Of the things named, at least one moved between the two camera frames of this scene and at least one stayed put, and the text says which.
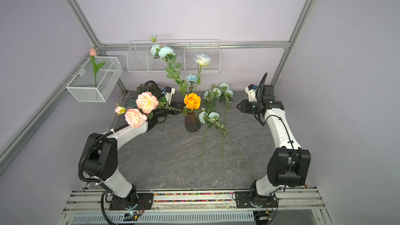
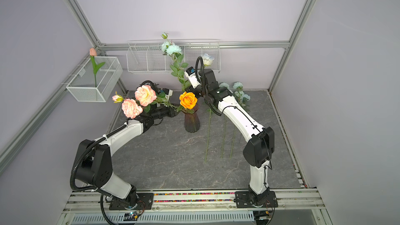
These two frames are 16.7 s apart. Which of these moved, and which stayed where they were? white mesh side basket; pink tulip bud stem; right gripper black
Moved: right gripper black
Stayed: white mesh side basket; pink tulip bud stem
